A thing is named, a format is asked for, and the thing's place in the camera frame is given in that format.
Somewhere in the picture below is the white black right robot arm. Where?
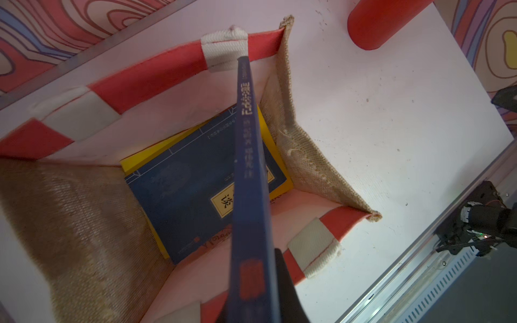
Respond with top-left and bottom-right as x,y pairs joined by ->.
460,202 -> 516,249

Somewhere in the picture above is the red pen holder cup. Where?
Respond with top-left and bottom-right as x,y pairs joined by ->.
347,0 -> 432,51

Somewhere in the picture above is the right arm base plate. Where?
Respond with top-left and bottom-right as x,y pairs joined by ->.
436,181 -> 507,257

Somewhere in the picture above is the red beige canvas tote bag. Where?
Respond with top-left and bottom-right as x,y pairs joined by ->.
1,16 -> 380,322

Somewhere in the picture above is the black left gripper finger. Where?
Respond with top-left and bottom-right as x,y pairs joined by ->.
275,248 -> 310,323

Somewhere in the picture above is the yellow illustrated book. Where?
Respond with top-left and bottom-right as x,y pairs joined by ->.
120,102 -> 294,260

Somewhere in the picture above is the navy book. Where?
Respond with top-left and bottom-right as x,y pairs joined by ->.
227,57 -> 281,322
124,104 -> 288,265

